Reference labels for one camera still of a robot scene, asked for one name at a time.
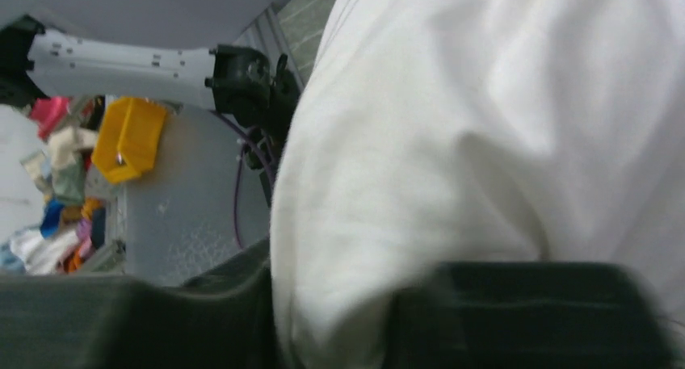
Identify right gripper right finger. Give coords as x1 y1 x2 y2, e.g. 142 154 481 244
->
384 262 680 369

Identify pile of colourful cloths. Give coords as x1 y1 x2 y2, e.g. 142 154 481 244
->
1 96 106 275

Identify yellow plastic bin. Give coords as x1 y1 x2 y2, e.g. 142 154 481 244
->
91 97 167 184

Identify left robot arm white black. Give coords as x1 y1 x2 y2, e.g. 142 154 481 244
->
1 10 302 140

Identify white pillow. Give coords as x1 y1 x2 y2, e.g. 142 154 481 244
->
271 0 684 368

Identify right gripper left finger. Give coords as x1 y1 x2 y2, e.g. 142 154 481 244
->
1 240 279 368

